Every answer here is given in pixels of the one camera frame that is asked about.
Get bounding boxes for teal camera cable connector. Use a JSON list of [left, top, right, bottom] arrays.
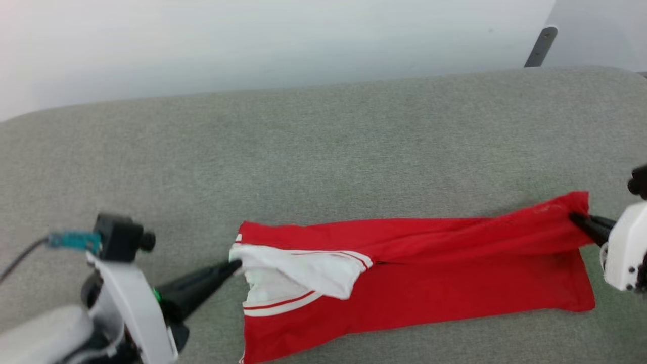
[[48, 231, 102, 254]]

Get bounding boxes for grey metal wall bracket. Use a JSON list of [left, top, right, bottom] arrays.
[[524, 26, 559, 68]]

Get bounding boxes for red Bulls jersey shirt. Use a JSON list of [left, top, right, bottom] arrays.
[[229, 191, 596, 364]]

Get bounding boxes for white wall panel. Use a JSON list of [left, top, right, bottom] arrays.
[[540, 0, 647, 74]]

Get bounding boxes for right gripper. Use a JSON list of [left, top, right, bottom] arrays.
[[570, 212, 647, 295]]

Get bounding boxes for black camera cable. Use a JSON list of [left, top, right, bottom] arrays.
[[0, 237, 52, 285]]

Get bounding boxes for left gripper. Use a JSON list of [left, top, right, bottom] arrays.
[[66, 260, 242, 364]]

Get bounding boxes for grey fabric sofa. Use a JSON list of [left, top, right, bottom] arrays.
[[0, 66, 647, 364]]

